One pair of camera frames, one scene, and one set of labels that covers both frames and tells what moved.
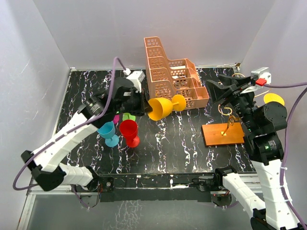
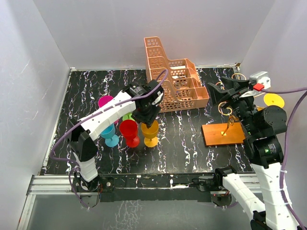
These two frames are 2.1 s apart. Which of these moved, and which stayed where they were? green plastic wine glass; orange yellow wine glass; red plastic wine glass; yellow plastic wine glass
Moved: orange yellow wine glass
Stayed: yellow plastic wine glass; green plastic wine glass; red plastic wine glass
